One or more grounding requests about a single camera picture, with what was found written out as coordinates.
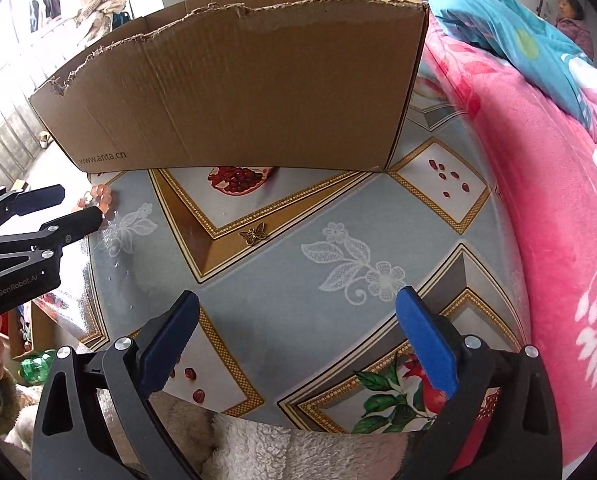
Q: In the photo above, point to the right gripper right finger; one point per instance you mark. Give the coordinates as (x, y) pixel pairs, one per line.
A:
(500, 419)

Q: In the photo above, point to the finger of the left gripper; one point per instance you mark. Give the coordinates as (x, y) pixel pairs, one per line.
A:
(60, 232)
(20, 203)

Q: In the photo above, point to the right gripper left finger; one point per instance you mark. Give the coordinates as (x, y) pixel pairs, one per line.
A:
(71, 439)

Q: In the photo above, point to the gold butterfly earring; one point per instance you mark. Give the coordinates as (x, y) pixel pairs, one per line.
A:
(254, 235)

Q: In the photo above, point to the white fleece sleeve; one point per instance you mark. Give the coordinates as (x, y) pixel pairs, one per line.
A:
(224, 447)

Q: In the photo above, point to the wheelchair with clothes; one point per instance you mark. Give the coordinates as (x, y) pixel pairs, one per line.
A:
(96, 18)

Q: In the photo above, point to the fruit pattern tablecloth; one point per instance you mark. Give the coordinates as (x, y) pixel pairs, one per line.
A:
(300, 330)

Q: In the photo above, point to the pink floral blanket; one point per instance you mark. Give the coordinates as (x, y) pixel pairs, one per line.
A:
(545, 167)

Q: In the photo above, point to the brown cardboard box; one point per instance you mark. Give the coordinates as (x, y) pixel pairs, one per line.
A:
(319, 84)

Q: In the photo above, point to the woman in purple jacket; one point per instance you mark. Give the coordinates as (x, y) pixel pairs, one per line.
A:
(571, 22)

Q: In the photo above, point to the blue floral quilt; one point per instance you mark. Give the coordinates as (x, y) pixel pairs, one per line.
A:
(536, 48)

